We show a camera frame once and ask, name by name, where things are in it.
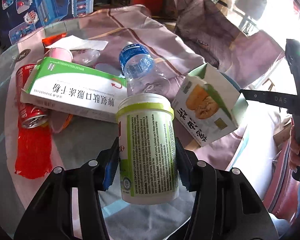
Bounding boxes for red plastic snack wrapper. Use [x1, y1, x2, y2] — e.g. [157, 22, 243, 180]
[14, 125, 52, 179]

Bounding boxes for white green supplement jar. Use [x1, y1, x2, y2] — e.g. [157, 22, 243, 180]
[116, 93, 179, 205]

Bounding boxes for teal trash bin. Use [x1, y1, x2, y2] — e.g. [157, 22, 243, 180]
[221, 72, 241, 92]

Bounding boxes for person's right hand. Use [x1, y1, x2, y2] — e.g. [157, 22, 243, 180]
[289, 125, 300, 172]

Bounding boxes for white pastry carton box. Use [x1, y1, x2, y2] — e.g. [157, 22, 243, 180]
[172, 63, 248, 147]

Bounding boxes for red soda can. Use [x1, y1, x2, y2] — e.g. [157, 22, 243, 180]
[15, 64, 50, 129]

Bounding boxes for black office chair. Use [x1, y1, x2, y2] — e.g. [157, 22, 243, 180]
[235, 0, 267, 30]

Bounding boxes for grey patterned cushion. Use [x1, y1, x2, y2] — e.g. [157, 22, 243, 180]
[173, 0, 240, 71]

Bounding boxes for green white medicine box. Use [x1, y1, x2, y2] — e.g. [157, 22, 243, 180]
[20, 57, 127, 123]

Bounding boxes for clear plastic water bottle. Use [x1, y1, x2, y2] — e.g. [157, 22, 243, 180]
[119, 42, 170, 96]

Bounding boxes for pink paper cup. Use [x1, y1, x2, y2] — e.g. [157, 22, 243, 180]
[48, 48, 73, 62]

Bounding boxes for clear plastic jelly cup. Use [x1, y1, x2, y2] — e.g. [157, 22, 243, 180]
[71, 49, 100, 68]

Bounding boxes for white paper slip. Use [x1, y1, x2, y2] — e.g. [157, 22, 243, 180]
[46, 35, 108, 51]

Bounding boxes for orange snack wrapper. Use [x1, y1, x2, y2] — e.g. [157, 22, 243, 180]
[42, 33, 66, 48]

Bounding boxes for blue toy box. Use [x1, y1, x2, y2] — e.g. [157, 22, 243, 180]
[0, 0, 93, 48]

